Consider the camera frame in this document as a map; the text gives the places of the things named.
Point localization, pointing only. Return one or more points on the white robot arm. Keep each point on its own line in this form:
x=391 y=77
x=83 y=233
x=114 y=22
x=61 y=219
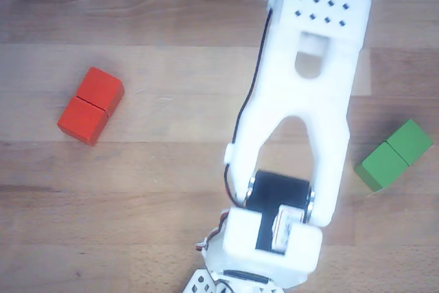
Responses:
x=308 y=101

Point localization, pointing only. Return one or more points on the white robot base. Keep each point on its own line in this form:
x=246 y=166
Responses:
x=200 y=282

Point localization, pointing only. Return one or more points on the long red block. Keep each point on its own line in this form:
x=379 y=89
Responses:
x=90 y=106

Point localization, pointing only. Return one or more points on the long green block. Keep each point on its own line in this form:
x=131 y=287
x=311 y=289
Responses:
x=392 y=155

